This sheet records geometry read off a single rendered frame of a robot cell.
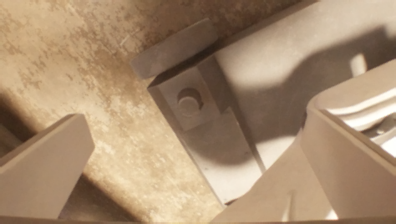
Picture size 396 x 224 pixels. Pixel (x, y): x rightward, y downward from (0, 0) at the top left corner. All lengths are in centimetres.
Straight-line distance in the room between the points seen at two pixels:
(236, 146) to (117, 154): 44
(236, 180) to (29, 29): 69
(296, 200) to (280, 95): 23
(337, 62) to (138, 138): 58
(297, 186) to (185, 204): 61
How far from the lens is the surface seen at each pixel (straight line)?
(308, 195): 29
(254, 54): 41
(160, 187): 81
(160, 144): 68
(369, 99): 35
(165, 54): 37
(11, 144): 91
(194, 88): 37
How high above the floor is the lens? 56
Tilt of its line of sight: 66 degrees down
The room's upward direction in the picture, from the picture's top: 178 degrees counter-clockwise
